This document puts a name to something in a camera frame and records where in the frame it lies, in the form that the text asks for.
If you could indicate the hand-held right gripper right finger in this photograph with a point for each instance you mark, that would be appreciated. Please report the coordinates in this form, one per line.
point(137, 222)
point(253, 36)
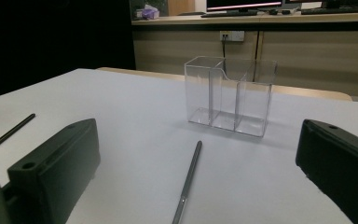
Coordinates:
point(341, 165)

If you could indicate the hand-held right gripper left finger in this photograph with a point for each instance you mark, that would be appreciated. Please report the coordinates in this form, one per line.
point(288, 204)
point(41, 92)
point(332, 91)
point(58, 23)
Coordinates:
point(59, 161)

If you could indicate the black slim makeup brush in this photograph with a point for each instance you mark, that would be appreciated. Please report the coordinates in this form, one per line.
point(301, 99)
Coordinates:
point(12, 130)

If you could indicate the clear acrylic organizer box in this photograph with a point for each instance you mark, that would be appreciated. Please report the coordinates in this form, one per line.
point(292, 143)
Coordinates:
point(254, 105)

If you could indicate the black pen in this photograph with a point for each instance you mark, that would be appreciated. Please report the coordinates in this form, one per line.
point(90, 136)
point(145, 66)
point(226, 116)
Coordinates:
point(190, 174)

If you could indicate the wooden table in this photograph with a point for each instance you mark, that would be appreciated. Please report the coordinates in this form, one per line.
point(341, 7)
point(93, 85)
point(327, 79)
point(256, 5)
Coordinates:
point(307, 91)

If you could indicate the white table mat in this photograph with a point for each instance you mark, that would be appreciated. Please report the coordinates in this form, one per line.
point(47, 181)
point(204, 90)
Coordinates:
point(143, 118)

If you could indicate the black curtain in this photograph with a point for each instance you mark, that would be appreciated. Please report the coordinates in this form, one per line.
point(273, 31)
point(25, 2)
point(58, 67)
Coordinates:
point(52, 37)

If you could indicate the black keyboard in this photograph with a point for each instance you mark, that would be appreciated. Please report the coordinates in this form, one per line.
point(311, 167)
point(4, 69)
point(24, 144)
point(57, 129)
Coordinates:
point(338, 10)
point(230, 13)

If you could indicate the long beige counter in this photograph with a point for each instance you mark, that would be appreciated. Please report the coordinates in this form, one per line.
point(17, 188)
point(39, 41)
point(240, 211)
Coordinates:
point(261, 18)

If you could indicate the purple plastic bag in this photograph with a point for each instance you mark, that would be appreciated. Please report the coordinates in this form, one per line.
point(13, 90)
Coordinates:
point(149, 13)

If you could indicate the black computer monitor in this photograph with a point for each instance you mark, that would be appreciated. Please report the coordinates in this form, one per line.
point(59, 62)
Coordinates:
point(242, 3)

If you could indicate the white wall socket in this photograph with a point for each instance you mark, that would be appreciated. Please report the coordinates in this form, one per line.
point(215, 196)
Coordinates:
point(234, 35)

